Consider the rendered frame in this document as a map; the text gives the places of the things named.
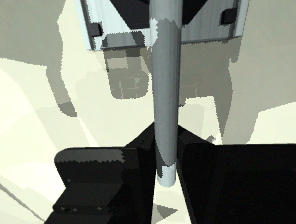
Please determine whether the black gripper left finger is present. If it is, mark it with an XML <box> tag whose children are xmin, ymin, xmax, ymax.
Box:
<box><xmin>54</xmin><ymin>122</ymin><xmax>156</xmax><ymax>224</ymax></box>

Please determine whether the dark grey metal shaft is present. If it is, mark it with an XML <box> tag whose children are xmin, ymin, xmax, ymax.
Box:
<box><xmin>149</xmin><ymin>0</ymin><xmax>183</xmax><ymax>188</ymax></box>

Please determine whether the black housing block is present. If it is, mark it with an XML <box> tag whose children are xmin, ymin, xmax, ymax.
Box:
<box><xmin>74</xmin><ymin>0</ymin><xmax>249</xmax><ymax>51</ymax></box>

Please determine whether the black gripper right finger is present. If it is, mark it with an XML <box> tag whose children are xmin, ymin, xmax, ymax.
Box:
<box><xmin>176</xmin><ymin>125</ymin><xmax>296</xmax><ymax>224</ymax></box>

